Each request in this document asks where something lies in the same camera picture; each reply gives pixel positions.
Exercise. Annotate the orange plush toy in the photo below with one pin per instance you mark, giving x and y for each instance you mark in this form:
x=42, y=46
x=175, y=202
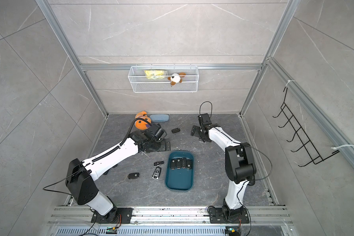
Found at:
x=143, y=122

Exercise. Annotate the Mercedes key chrome black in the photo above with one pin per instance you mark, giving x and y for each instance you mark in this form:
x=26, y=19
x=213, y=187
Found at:
x=158, y=163

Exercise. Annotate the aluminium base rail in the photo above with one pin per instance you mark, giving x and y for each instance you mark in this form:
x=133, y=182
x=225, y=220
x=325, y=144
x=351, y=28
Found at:
x=170, y=221

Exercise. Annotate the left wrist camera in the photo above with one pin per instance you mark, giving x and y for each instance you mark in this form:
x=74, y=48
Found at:
x=157, y=131

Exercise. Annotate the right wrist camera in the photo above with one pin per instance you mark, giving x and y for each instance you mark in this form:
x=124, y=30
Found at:
x=204, y=120

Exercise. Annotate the black wall hook rack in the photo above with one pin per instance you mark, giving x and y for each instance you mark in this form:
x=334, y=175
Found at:
x=300, y=134

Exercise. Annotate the teal storage box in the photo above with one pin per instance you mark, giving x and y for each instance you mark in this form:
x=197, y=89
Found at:
x=182, y=179

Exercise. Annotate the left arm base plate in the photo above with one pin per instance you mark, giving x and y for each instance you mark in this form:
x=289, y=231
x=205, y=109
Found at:
x=120, y=215

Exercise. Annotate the white wire basket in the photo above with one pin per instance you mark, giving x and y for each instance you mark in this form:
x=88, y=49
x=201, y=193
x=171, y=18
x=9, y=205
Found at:
x=140, y=84

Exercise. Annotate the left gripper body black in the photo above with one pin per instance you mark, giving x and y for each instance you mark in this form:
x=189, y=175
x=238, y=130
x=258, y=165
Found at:
x=156, y=146

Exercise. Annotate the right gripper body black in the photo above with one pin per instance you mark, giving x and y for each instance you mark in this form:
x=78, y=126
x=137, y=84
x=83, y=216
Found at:
x=201, y=136

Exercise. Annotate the light blue glasses case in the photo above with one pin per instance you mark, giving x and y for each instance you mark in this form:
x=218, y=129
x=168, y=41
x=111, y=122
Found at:
x=157, y=118

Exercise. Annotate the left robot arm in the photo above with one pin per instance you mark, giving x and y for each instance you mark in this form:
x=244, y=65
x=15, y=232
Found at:
x=81, y=175

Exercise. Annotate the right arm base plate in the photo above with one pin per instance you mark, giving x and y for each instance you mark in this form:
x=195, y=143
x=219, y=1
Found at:
x=224, y=215

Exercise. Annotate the BMW key silver black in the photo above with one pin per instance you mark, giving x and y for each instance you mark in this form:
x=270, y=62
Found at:
x=156, y=173

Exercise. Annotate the black flip key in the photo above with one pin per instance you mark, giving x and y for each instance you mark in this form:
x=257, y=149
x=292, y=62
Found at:
x=173, y=164

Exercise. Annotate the brown white plush dog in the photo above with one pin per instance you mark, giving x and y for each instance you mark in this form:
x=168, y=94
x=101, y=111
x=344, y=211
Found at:
x=176, y=78

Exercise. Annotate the yellow plush in basket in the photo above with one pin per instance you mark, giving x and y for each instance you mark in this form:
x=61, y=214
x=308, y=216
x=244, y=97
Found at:
x=155, y=74

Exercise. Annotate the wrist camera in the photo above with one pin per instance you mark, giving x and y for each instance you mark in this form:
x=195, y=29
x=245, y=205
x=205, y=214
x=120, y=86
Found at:
x=157, y=131
x=204, y=120

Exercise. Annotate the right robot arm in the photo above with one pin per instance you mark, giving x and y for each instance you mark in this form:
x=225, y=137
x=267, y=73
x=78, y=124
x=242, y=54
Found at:
x=239, y=166

